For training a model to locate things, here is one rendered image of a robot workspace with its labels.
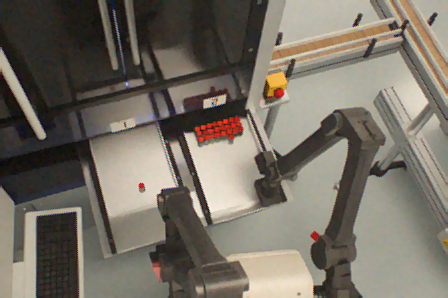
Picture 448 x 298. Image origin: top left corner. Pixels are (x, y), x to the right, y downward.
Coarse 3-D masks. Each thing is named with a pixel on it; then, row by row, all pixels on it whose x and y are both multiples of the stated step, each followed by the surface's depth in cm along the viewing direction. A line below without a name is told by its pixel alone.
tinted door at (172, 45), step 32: (160, 0) 134; (192, 0) 138; (224, 0) 142; (160, 32) 145; (192, 32) 149; (224, 32) 154; (128, 64) 153; (160, 64) 158; (192, 64) 164; (224, 64) 170
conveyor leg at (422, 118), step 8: (424, 112) 225; (432, 112) 223; (416, 120) 233; (424, 120) 229; (408, 128) 241; (416, 128) 236; (392, 152) 260; (384, 160) 270; (392, 160) 267; (384, 168) 276
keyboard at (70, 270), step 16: (48, 224) 183; (64, 224) 183; (48, 240) 180; (64, 240) 181; (48, 256) 178; (64, 256) 178; (48, 272) 176; (64, 272) 176; (48, 288) 173; (64, 288) 174
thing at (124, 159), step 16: (144, 128) 196; (96, 144) 192; (112, 144) 192; (128, 144) 193; (144, 144) 193; (160, 144) 194; (96, 160) 189; (112, 160) 189; (128, 160) 190; (144, 160) 190; (160, 160) 191; (112, 176) 187; (128, 176) 187; (144, 176) 187; (160, 176) 188; (112, 192) 184; (128, 192) 184; (144, 192) 185; (160, 192) 185; (112, 208) 181; (128, 208) 180
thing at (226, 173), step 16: (192, 144) 195; (224, 144) 195; (240, 144) 196; (256, 144) 196; (192, 160) 190; (208, 160) 192; (224, 160) 193; (240, 160) 193; (208, 176) 189; (224, 176) 190; (240, 176) 190; (256, 176) 191; (208, 192) 187; (224, 192) 187; (240, 192) 187; (256, 192) 188; (208, 208) 182; (224, 208) 181
